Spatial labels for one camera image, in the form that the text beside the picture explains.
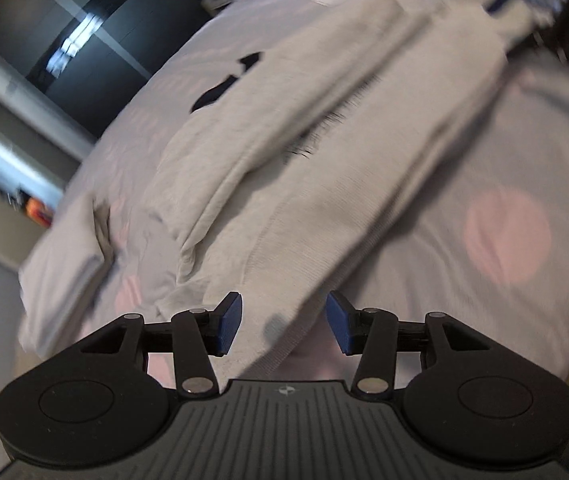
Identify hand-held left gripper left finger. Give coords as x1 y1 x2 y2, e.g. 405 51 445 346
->
79 291 243 398

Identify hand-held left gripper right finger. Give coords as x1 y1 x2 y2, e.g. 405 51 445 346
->
326 290 490 398

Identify light grey printed sweatshirt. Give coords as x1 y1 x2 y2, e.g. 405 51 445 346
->
142 0 540 378

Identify grey pink polka dot bedspread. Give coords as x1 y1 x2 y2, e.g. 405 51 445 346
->
17 0 569 386

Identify red orange stool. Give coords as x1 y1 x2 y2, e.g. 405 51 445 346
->
23 197 54 226

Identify black sliding door wardrobe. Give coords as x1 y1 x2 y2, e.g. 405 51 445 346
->
0 0 225 137

